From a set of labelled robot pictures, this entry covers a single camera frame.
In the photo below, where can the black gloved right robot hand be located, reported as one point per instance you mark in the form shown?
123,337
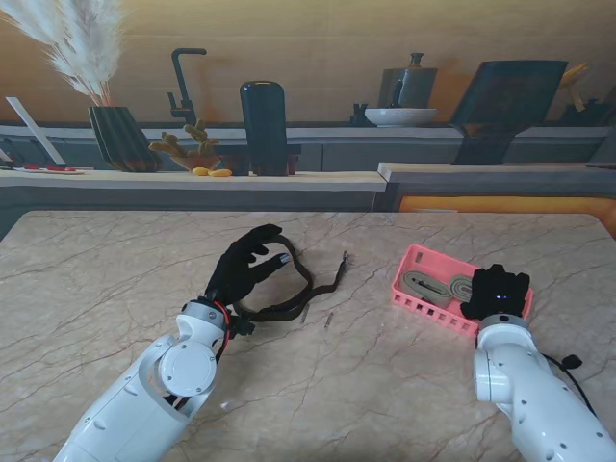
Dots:
495,293

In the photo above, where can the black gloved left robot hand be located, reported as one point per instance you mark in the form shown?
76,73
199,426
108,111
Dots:
236,276

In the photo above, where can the beige woven belt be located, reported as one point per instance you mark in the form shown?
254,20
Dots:
461,286
423,286

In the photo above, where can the dark woven belt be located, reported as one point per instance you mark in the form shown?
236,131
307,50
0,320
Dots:
308,284

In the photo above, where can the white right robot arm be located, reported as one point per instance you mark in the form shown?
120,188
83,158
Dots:
539,399

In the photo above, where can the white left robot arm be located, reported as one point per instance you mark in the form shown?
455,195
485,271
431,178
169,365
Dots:
139,399

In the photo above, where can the pink plastic storage basket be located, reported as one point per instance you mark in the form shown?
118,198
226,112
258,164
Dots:
409,300

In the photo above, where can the yellow lemon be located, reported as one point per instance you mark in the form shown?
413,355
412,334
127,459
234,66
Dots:
199,171
220,173

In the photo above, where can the tall black appliance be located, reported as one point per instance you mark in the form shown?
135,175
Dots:
263,120

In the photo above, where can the dark ribbed vase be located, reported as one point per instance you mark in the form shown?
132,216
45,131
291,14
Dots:
120,139

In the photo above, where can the black kitchen faucet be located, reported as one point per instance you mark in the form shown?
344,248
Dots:
184,91

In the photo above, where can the small black ornament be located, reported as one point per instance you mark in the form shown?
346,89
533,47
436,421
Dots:
358,118

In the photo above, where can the white speckled bowl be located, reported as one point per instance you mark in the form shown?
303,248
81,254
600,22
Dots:
399,117

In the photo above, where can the dark utensil holder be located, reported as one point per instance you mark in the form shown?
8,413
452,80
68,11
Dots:
592,114

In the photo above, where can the plate with red chillies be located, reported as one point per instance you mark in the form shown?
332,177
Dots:
58,169

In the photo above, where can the yellow wooden utensil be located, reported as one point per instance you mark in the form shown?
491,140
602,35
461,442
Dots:
572,77

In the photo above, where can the white slanted board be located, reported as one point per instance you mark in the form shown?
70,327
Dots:
33,127

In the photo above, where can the white pampas grass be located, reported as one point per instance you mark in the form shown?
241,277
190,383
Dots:
91,53

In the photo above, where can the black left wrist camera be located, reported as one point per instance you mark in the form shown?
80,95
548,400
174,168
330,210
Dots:
243,328

